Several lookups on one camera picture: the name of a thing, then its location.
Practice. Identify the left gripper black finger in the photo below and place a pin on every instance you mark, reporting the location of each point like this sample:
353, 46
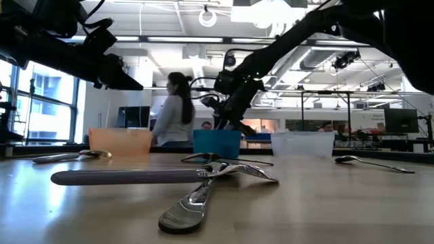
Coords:
123, 76
108, 82

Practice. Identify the gold metal spoon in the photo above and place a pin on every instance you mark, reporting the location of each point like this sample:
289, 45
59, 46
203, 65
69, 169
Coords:
101, 154

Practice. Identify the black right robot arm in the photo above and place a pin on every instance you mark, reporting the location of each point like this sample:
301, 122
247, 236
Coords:
288, 40

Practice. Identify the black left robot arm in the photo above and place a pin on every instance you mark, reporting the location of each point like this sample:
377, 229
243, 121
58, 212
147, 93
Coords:
34, 44

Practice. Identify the person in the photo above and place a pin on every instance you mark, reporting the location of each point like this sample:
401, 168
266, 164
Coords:
171, 118
327, 127
206, 125

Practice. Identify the blue storage crate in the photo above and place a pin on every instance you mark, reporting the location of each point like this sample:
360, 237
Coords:
259, 136

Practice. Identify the teal plastic bin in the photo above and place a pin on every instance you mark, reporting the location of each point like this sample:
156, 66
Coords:
217, 144

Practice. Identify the long ceiling light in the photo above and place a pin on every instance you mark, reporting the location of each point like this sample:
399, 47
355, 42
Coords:
127, 38
247, 40
184, 39

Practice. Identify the black computer monitor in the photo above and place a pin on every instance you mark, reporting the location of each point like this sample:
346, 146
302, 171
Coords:
401, 120
134, 117

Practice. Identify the clear plastic bin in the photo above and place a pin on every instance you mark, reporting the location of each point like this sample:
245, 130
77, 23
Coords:
301, 145

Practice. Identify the orange translucent plastic bin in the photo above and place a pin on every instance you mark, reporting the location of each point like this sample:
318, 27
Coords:
118, 142

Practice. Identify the large glass window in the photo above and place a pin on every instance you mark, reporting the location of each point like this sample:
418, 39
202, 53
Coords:
51, 112

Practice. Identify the thin black pole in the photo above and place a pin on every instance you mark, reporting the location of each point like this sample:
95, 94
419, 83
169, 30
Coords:
31, 88

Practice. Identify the white ceiling pipe bundle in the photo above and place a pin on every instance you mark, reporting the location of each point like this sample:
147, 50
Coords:
281, 28

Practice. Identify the white ceiling panel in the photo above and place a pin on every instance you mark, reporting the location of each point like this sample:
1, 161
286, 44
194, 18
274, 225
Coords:
264, 13

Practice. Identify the black equipment stand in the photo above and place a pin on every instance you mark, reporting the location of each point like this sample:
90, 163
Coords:
5, 122

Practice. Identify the black ceiling spotlights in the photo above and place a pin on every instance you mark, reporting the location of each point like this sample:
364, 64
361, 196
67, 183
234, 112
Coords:
346, 60

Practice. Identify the black ceiling camera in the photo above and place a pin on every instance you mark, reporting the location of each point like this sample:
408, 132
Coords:
230, 60

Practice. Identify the black metal gantry frame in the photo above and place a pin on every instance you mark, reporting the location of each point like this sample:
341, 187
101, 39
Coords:
325, 91

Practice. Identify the black aluminium table frame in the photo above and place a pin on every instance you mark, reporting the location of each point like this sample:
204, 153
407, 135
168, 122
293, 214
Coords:
390, 155

